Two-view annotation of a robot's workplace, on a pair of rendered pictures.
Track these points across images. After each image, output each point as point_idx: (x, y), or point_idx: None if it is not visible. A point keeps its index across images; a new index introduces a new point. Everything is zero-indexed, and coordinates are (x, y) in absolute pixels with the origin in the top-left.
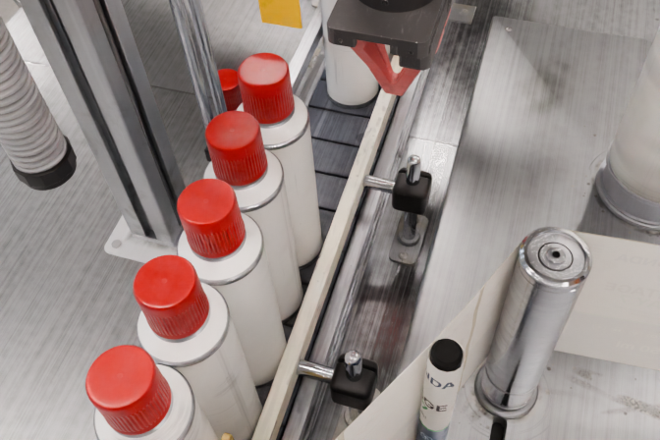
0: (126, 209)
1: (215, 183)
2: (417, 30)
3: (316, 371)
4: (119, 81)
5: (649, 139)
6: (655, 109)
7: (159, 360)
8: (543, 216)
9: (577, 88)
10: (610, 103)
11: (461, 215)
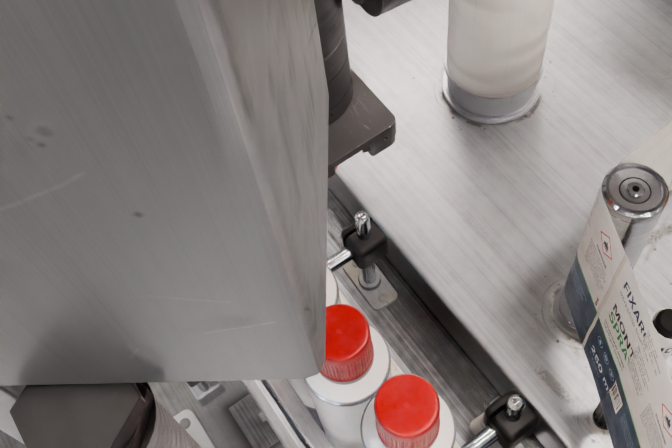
0: None
1: (393, 384)
2: (377, 116)
3: (483, 443)
4: None
5: (503, 51)
6: (498, 27)
7: None
8: (456, 170)
9: (359, 53)
10: (394, 44)
11: (405, 225)
